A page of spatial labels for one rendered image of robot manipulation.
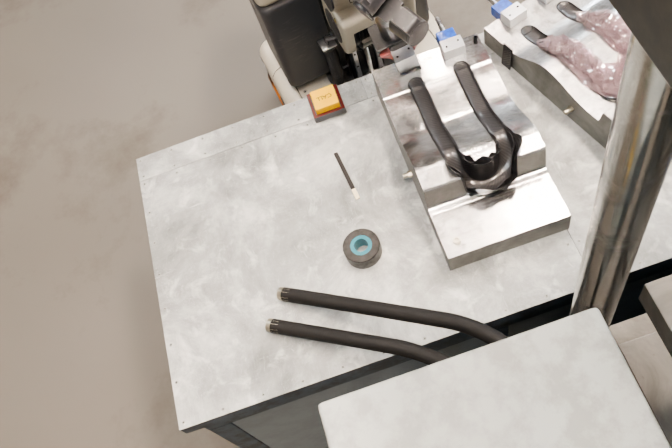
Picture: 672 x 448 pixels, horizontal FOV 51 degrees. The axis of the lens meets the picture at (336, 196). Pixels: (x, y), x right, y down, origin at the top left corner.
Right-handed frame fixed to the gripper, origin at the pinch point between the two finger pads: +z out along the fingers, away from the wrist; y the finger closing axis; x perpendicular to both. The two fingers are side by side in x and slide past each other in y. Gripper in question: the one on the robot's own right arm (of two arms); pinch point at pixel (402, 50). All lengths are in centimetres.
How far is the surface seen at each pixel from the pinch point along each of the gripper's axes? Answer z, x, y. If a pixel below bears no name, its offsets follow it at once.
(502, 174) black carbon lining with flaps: 2.5, -35.9, 8.7
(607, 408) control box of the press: -67, -86, 3
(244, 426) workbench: 15, -63, -65
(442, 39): 5.1, 1.3, 9.5
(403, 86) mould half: 3.6, -6.6, -2.9
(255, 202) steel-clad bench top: 5.3, -17.5, -44.9
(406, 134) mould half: 1.9, -18.8, -6.4
